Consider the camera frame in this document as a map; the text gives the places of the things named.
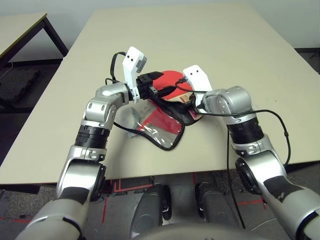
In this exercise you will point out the grey robot torso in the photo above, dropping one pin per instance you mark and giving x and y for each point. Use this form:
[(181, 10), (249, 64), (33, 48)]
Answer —
[(190, 232)]

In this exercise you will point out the grey robot right leg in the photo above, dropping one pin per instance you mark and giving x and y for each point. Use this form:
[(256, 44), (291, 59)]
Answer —
[(215, 207)]

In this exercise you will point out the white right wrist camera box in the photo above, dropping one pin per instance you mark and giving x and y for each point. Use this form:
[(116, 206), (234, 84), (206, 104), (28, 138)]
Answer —
[(198, 78)]

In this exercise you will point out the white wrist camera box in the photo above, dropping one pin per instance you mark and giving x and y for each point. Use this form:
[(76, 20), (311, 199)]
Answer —
[(198, 78), (131, 67)]

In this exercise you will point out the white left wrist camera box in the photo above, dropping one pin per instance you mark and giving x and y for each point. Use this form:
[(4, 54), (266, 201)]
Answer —
[(131, 67)]

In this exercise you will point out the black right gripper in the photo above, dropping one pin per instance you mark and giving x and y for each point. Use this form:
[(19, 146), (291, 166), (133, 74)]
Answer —
[(191, 104)]

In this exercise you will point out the red ping-pong paddle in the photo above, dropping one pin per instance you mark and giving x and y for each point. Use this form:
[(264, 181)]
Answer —
[(168, 81)]

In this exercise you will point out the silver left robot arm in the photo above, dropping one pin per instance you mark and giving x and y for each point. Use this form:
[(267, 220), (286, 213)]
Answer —
[(82, 162)]

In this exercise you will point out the black foam floor mat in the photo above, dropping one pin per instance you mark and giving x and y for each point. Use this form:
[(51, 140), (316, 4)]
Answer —
[(17, 83)]

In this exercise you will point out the grey robot leg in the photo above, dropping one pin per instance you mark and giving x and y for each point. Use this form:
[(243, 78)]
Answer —
[(215, 207), (150, 210)]

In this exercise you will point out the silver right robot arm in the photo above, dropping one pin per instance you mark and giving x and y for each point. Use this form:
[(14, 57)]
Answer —
[(255, 150)]

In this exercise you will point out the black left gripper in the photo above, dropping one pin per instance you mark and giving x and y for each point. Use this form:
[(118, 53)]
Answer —
[(144, 85)]

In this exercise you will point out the red black paddle case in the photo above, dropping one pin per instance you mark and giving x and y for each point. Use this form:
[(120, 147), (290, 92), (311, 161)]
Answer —
[(165, 130)]

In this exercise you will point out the beige side table black frame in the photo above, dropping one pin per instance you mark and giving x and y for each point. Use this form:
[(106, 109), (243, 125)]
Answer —
[(22, 32)]

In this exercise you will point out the grey robot left leg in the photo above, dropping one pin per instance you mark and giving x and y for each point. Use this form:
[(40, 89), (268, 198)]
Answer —
[(150, 210)]

